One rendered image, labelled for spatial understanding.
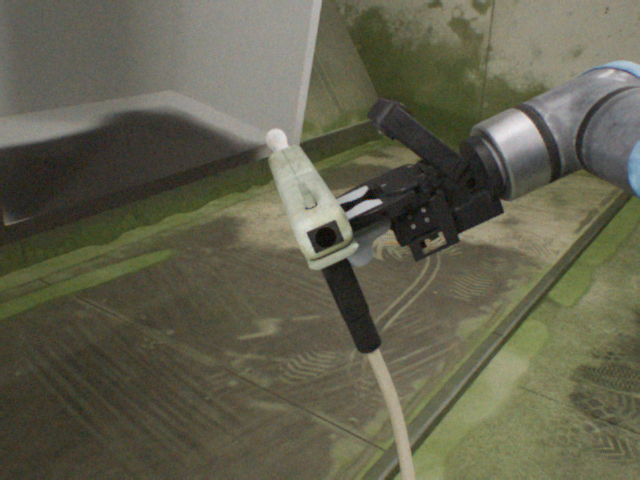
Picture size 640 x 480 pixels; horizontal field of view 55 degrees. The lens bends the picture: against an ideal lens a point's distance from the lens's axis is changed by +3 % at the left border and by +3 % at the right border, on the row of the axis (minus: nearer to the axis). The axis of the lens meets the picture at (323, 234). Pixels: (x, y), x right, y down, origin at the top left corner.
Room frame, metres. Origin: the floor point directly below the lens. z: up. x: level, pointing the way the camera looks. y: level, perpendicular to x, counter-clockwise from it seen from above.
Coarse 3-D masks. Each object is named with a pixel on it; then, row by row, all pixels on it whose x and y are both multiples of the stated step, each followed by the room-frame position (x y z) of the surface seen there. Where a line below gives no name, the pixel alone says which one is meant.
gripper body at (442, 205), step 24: (480, 144) 0.60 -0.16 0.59; (408, 168) 0.62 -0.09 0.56; (432, 168) 0.59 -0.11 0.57; (480, 168) 0.60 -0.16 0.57; (384, 192) 0.58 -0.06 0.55; (432, 192) 0.58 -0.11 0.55; (456, 192) 0.60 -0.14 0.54; (480, 192) 0.60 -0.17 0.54; (408, 216) 0.57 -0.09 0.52; (432, 216) 0.58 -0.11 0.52; (456, 216) 0.59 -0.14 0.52; (480, 216) 0.60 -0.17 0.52; (408, 240) 0.57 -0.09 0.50; (456, 240) 0.57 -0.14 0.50
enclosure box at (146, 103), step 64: (0, 0) 1.01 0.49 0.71; (64, 0) 1.10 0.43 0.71; (128, 0) 1.21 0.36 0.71; (192, 0) 1.27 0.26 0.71; (256, 0) 1.18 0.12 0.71; (320, 0) 1.10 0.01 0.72; (0, 64) 1.01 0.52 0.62; (64, 64) 1.11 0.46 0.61; (128, 64) 1.22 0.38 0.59; (192, 64) 1.28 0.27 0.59; (256, 64) 1.18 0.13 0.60; (0, 128) 0.97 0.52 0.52; (64, 128) 1.01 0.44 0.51; (128, 128) 1.06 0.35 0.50; (192, 128) 1.12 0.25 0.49; (256, 128) 1.18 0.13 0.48; (0, 192) 0.64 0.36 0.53; (64, 192) 0.79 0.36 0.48; (128, 192) 0.79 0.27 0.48
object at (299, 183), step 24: (288, 168) 0.65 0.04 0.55; (312, 168) 0.63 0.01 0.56; (288, 192) 0.56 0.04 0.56; (312, 192) 0.53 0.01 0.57; (288, 216) 0.51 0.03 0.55; (312, 216) 0.47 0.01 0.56; (336, 216) 0.47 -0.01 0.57; (312, 240) 0.46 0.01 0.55; (336, 240) 0.47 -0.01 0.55; (312, 264) 0.46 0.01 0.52; (336, 264) 0.57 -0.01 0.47; (336, 288) 0.56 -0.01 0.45; (360, 288) 0.57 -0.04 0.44; (360, 312) 0.57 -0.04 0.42; (360, 336) 0.57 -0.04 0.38
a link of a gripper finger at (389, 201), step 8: (408, 192) 0.56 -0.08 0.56; (384, 200) 0.57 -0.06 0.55; (392, 200) 0.56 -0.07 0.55; (400, 200) 0.55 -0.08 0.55; (408, 200) 0.56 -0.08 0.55; (376, 208) 0.55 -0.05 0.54; (384, 208) 0.55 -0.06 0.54; (392, 208) 0.55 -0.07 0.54; (400, 208) 0.55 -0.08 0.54; (360, 216) 0.55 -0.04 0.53; (368, 216) 0.55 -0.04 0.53; (376, 216) 0.55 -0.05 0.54; (384, 216) 0.55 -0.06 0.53; (392, 216) 0.55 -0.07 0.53; (352, 224) 0.55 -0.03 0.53; (360, 224) 0.55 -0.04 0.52; (368, 224) 0.55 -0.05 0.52; (352, 232) 0.55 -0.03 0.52
